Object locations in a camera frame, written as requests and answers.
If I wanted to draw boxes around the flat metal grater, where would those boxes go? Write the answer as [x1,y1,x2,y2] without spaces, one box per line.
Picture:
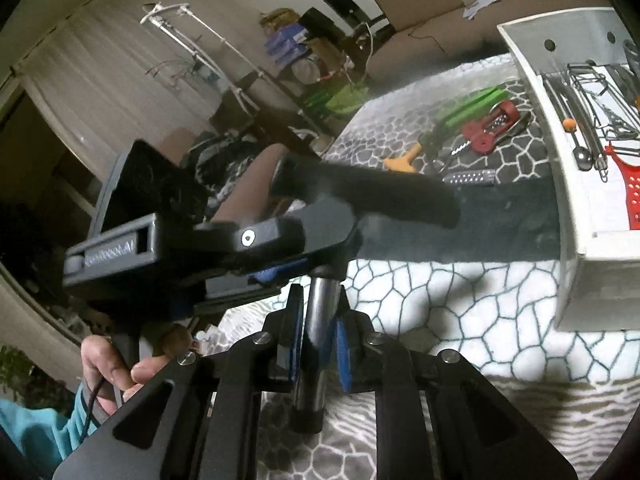
[442,169,496,187]

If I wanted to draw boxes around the white metal stand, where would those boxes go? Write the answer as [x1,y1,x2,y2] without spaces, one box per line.
[140,2,331,146]

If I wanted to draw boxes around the red slotted plastic utensil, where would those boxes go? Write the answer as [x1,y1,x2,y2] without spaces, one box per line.
[602,142,640,231]

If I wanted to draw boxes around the metal melon baller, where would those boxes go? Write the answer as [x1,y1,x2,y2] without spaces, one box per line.
[542,74,611,181]

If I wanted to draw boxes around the black cable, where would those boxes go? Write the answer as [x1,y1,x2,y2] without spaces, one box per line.
[77,377,108,451]

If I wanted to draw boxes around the green-handled shears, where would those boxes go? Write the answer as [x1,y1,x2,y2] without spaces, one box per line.
[420,86,506,158]

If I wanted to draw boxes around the brown sofa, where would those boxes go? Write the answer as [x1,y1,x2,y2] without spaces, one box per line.
[360,0,616,86]

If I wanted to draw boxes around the person's left forearm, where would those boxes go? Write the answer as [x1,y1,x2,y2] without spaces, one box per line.
[0,382,108,480]

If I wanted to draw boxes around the beige curtain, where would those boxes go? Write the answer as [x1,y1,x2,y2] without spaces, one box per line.
[10,0,281,196]

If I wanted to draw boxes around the brown armchair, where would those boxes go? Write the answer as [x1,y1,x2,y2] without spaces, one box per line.
[210,142,291,226]

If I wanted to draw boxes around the pile of clothes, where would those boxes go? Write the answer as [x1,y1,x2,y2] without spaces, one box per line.
[190,132,261,201]

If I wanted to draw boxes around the wire whisk utensils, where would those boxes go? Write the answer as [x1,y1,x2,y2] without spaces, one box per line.
[567,61,640,142]

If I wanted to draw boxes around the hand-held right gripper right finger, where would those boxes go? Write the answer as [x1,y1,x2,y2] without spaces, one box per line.
[334,285,578,480]

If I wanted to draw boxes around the person's left hand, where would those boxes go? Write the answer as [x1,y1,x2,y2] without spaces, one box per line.
[80,325,193,413]

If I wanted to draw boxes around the black T-handle metal tool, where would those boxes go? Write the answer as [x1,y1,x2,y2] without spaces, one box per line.
[270,152,462,435]

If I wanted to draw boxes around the round white plate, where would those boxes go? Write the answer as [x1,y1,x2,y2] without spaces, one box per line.
[292,57,321,86]

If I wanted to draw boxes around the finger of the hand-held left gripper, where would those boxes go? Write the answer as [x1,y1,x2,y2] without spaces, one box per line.
[192,209,362,278]
[205,264,290,302]

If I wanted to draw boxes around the green cloth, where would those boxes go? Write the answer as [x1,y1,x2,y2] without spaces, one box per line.
[325,82,371,116]

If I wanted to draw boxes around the white papers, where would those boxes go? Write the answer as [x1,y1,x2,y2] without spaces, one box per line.
[462,0,501,18]

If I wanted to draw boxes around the grey patterned tablecloth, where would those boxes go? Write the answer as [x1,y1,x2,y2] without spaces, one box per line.
[200,50,640,480]

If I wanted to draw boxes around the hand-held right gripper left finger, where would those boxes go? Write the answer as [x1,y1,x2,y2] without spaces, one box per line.
[50,284,307,480]

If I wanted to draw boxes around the red handheld grater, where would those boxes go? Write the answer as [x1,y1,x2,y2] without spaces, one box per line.
[460,100,521,153]

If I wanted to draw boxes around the white rectangular container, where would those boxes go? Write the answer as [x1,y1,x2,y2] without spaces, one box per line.
[496,6,640,332]

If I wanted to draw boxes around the stack of blue boxes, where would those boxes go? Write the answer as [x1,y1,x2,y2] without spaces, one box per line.
[264,25,308,63]

